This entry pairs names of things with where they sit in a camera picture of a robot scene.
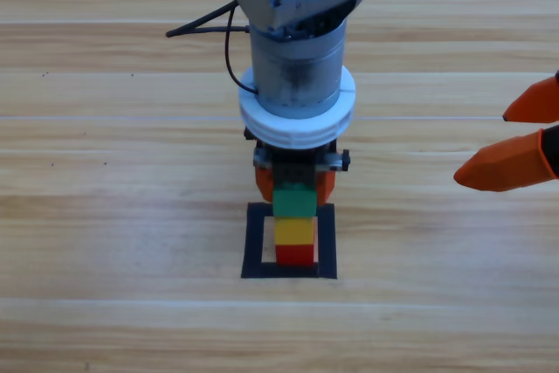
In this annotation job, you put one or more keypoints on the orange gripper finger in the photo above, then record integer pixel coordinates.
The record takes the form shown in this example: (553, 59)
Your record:
(537, 104)
(506, 167)

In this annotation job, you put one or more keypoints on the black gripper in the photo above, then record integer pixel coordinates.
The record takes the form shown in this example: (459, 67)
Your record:
(294, 170)

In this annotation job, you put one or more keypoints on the green wooden cube block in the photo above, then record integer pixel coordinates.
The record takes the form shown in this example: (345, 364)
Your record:
(294, 205)

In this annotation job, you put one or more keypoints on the yellow wooden cube block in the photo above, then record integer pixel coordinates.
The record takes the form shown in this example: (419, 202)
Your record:
(293, 233)

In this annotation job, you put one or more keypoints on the red wooden cube block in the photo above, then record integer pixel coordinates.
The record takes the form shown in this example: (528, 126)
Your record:
(294, 256)

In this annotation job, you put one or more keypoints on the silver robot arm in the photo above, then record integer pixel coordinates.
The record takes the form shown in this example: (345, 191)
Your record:
(297, 63)

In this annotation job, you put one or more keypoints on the black tape square outline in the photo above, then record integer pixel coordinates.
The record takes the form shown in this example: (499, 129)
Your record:
(253, 242)

